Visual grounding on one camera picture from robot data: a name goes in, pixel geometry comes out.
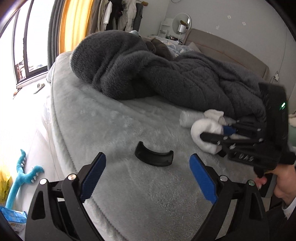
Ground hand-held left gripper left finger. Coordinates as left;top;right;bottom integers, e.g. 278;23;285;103
25;152;107;241

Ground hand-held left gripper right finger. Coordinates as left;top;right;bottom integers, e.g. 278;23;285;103
189;153;267;241

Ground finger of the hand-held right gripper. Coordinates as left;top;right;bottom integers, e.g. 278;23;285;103
200;131;265;158
223;117;267;137

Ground white balled sock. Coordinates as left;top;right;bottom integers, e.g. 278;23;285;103
191;119;228;154

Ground black curved plastic piece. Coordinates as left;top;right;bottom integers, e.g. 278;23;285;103
135;141;174;167

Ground person's right forearm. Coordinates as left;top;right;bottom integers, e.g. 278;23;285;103
266;197;296;241

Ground person's right hand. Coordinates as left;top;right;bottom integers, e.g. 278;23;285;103
255;163;296;205

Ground bed with grey fleece cover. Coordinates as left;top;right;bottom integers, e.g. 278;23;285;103
46;51;273;241

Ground teal dinosaur plush toy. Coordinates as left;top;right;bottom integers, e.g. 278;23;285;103
5;149;45;209

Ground beige upholstered headboard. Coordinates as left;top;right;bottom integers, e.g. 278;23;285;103
184;28;270;80

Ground dark grey fleece blanket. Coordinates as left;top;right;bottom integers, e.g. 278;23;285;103
69;30;269;123

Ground yellow plastic bag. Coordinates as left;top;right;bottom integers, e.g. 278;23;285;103
0;170;12;204

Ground blue printed packet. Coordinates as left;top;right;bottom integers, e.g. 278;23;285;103
0;206;28;232

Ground blue patterned pillow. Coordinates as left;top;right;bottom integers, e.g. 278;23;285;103
166;44;195;57

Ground beige pillow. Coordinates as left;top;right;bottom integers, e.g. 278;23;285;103
186;41;201;52

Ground grey cat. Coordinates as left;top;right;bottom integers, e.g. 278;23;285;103
144;37;174;59

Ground white dresser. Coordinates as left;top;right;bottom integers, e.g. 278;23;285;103
157;35;185;44

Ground white table lamp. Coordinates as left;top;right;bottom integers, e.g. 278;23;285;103
177;23;187;43

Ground white desktop shelf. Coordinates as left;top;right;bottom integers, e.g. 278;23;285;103
159;20;174;39

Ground round white mirror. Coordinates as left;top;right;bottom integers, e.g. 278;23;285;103
172;13;192;34

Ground dark hanging pants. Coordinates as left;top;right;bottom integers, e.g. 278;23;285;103
134;2;145;32

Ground white hanging jacket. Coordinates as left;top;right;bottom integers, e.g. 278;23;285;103
122;0;139;33

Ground black framed balcony door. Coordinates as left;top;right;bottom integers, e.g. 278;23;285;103
13;0;50;85

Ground grey curtain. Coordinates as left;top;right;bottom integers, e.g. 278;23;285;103
85;0;102;35
47;0;70;70

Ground black hanging coat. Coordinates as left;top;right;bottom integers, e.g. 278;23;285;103
109;0;126;30

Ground yellow curtain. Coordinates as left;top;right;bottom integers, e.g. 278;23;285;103
58;0;94;55

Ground white hanging shirt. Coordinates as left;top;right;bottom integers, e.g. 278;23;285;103
103;5;114;25

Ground beige hanging coat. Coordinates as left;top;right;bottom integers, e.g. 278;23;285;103
89;0;109;35

